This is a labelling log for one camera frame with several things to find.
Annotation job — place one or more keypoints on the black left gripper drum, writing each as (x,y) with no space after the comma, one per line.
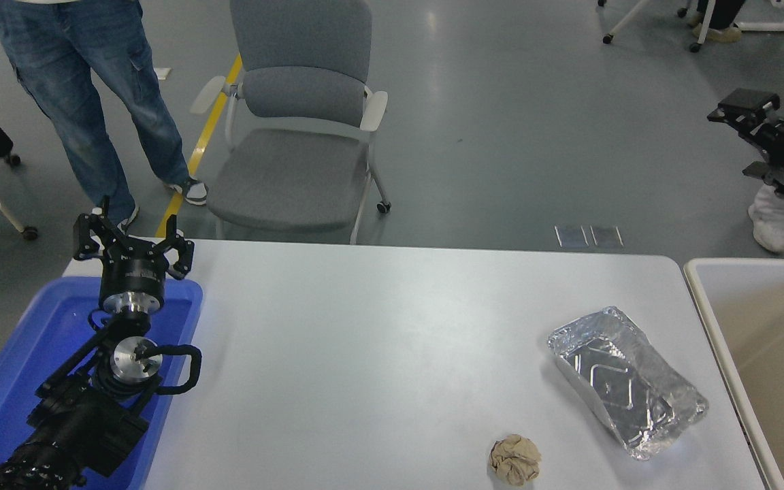
(132,272)

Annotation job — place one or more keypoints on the grey padded office chair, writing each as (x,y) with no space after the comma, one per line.
(290,177)

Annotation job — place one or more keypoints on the blue plastic tray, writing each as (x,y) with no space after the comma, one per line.
(18,361)

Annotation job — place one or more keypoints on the large pale bin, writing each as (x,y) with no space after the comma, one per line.
(773,354)

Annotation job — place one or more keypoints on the crumpled silver foil tray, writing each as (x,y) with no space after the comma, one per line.
(623,381)

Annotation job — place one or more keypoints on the crumpled tan paper ball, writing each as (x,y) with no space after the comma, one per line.
(516,461)

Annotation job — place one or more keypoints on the white wheeled stand frame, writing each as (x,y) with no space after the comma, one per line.
(773,26)

